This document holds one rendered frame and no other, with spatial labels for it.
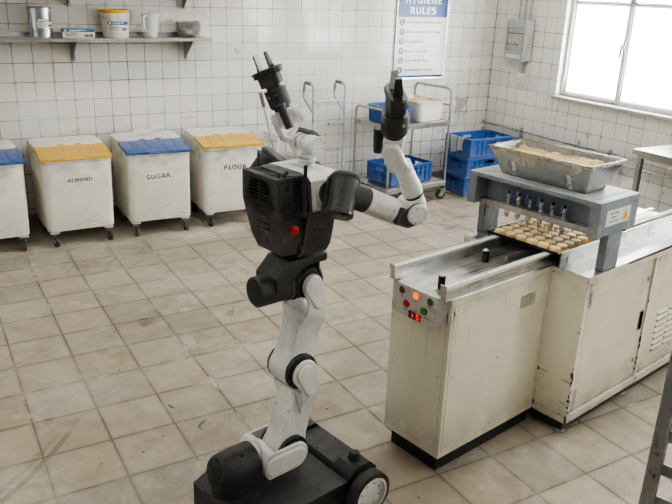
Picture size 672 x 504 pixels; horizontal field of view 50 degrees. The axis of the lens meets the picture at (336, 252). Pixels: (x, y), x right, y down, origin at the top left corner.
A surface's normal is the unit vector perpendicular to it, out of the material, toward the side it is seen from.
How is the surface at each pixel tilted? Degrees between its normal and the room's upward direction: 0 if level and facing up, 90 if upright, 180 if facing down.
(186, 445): 0
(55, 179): 92
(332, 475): 0
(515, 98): 90
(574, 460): 0
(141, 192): 91
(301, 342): 90
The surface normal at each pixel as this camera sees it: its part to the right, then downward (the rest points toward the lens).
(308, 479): 0.04, -0.94
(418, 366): -0.76, 0.20
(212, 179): 0.41, 0.36
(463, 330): 0.65, 0.29
